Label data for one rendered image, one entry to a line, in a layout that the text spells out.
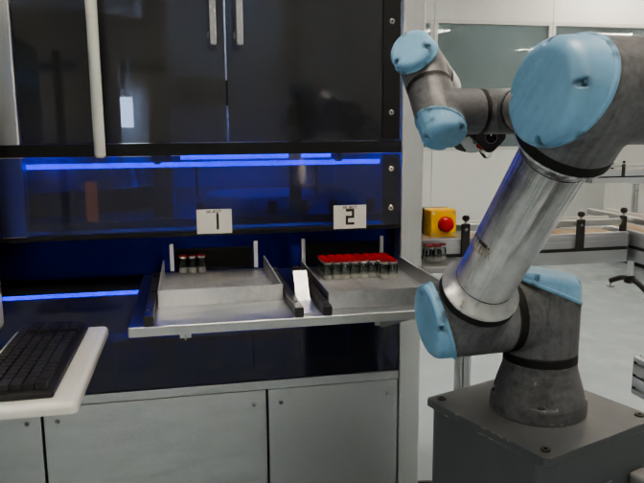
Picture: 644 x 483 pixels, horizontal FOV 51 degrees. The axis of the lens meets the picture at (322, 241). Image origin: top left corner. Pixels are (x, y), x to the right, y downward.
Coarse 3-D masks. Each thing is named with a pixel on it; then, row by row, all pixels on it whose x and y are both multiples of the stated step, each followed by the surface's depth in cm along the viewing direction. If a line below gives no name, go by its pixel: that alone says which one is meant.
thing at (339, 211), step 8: (336, 208) 170; (344, 208) 170; (352, 208) 171; (360, 208) 171; (336, 216) 170; (344, 216) 170; (360, 216) 171; (336, 224) 170; (344, 224) 171; (352, 224) 171; (360, 224) 172
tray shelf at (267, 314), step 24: (144, 288) 155; (144, 312) 135; (168, 312) 135; (192, 312) 135; (216, 312) 135; (240, 312) 134; (264, 312) 134; (288, 312) 134; (336, 312) 134; (360, 312) 134; (384, 312) 134; (408, 312) 135; (144, 336) 125
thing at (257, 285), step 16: (160, 272) 156; (176, 272) 172; (208, 272) 171; (224, 272) 171; (240, 272) 171; (256, 272) 171; (272, 272) 157; (160, 288) 144; (176, 288) 154; (192, 288) 140; (208, 288) 140; (224, 288) 141; (240, 288) 142; (256, 288) 142; (272, 288) 143; (160, 304) 139; (176, 304) 140; (192, 304) 140; (208, 304) 141
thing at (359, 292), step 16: (400, 256) 174; (400, 272) 170; (416, 272) 161; (320, 288) 144; (336, 288) 153; (352, 288) 153; (368, 288) 153; (384, 288) 139; (400, 288) 139; (416, 288) 140; (336, 304) 137; (352, 304) 137; (368, 304) 138; (384, 304) 139; (400, 304) 140
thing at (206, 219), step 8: (200, 216) 163; (208, 216) 164; (216, 216) 164; (224, 216) 165; (200, 224) 164; (208, 224) 164; (216, 224) 164; (224, 224) 165; (200, 232) 164; (208, 232) 164; (216, 232) 165; (224, 232) 165
